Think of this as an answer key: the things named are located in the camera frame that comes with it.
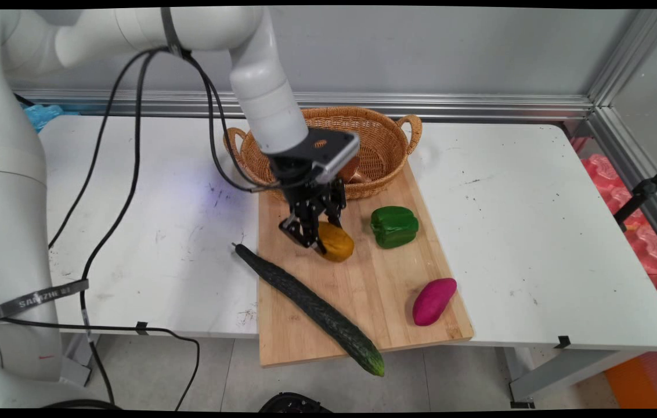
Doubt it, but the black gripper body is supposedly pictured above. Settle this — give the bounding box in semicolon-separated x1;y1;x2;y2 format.
270;154;347;205

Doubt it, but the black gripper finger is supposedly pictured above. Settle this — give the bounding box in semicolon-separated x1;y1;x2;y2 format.
323;194;348;228
279;199;323;251

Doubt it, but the yellow-orange mango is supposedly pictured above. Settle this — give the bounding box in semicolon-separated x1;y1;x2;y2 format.
315;221;356;263

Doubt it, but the brown round vegetable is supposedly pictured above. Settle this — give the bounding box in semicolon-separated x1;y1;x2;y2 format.
337;156;373;185

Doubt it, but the green bell pepper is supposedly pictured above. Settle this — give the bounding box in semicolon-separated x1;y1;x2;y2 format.
370;206;420;250

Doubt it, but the long dark green cucumber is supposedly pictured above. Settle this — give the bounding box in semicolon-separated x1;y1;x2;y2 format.
232;243;386;378

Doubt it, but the light wooden cutting board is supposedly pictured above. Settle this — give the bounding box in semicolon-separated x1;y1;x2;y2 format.
257;160;475;368

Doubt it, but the purple sweet potato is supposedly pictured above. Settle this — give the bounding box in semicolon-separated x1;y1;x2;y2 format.
412;278;458;327

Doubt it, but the black round floor device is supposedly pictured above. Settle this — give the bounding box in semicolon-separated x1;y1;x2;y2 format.
258;392;333;414

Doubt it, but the blue plastic bag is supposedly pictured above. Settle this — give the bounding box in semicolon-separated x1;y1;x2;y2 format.
20;103;67;134

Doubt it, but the grey table leg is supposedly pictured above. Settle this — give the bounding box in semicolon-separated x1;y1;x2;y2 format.
503;347;645;409

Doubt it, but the black tripod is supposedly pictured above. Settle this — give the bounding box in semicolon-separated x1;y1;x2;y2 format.
613;149;657;233

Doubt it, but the orange floor mat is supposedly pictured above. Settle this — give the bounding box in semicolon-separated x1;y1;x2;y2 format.
604;347;657;410

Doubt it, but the grey and black wrist camera box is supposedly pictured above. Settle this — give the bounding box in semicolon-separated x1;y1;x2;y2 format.
304;128;361;185

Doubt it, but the woven wicker basket with handles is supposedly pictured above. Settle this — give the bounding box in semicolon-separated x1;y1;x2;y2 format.
223;106;423;201

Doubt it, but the black cable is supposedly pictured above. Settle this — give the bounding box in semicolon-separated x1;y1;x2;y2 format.
78;49;158;407
186;53;280;190
0;316;201;411
48;48;161;250
181;51;278;193

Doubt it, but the aluminium frame rail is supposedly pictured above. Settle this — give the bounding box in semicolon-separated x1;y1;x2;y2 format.
12;88;594;122

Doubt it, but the black strap on arm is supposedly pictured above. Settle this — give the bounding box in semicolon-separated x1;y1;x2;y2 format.
160;7;184;57

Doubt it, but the grey printed strap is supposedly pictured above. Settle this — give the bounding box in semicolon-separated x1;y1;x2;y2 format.
0;279;90;324

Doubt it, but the aluminium frame corner post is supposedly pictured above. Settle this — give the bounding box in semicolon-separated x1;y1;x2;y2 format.
586;9;657;269

